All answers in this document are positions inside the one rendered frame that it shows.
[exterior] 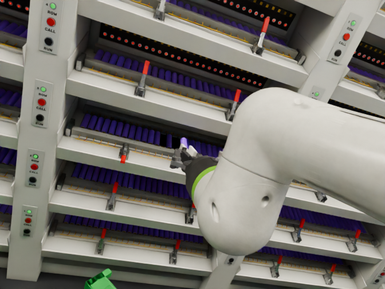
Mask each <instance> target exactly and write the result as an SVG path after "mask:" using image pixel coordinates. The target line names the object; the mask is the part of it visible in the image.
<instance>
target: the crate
mask: <svg viewBox="0 0 385 289"><path fill-rule="evenodd" d="M111 274H112V271H111V270H110V269H109V268H107V269H106V270H104V271H103V272H101V273H99V274H97V275H96V276H94V277H93V278H91V279H89V280H87V281H86V282H85V287H84V289H117V288H116V287H115V286H114V285H113V284H112V283H111V282H110V281H109V280H108V278H109V277H110V276H111Z"/></svg>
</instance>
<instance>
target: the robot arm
mask: <svg viewBox="0 0 385 289"><path fill-rule="evenodd" d="M179 167H180V168H181V169H182V171H183V172H184V173H186V189H187V191H188V193H189V195H190V197H191V199H192V201H193V203H194V205H195V207H196V209H197V219H198V225H199V228H200V230H201V232H202V234H203V237H204V238H205V239H206V241H207V242H208V243H209V244H210V245H211V246H212V247H214V248H215V249H216V250H218V251H220V252H222V253H225V254H227V255H232V256H245V255H249V254H252V253H255V252H257V251H258V250H260V249H261V248H262V247H264V246H265V245H266V243H267V242H268V241H269V240H270V238H271V236H272V234H273V232H274V229H275V227H276V224H277V220H278V217H279V214H280V211H281V208H282V205H283V202H284V199H285V196H286V194H287V192H288V189H289V187H290V184H291V182H292V180H293V179H295V180H298V181H300V182H302V183H305V184H307V185H308V186H309V187H310V188H312V189H315V190H317V191H318V192H321V193H323V194H326V195H328V196H330V197H332V198H334V199H336V200H338V201H340V202H342V203H344V204H346V205H349V206H351V207H353V208H355V209H357V210H359V211H361V212H363V213H365V214H367V215H369V216H371V217H373V218H374V219H376V220H378V221H380V222H382V223H384V224H385V119H382V118H378V117H374V116H370V115H366V114H362V113H359V112H355V111H351V110H348V109H345V108H340V107H337V106H333V105H331V104H327V103H324V102H321V101H318V100H315V99H313V98H310V97H307V96H304V95H301V94H299V93H296V92H293V91H291V90H288V89H284V88H265V89H261V90H259V91H257V92H255V93H253V94H251V95H250V96H248V97H247V98H246V99H245V100H244V101H243V102H242V103H241V104H240V106H239V107H238V109H237V111H236V113H235V115H234V119H233V122H232V125H231V128H230V132H229V135H228V137H227V141H226V144H225V147H224V149H223V151H219V154H218V156H217V157H216V158H214V157H209V156H208V155H205V156H203V155H202V154H200V153H198V152H197V151H196V150H195V149H194V148H193V147H192V146H190V145H189V148H188V149H187V147H186V146H185V145H184V144H183V143H181V144H180V148H179V149H175V152H174V156H172V160H171V163H170V168H171V169H176V168H177V169H178V168H179Z"/></svg>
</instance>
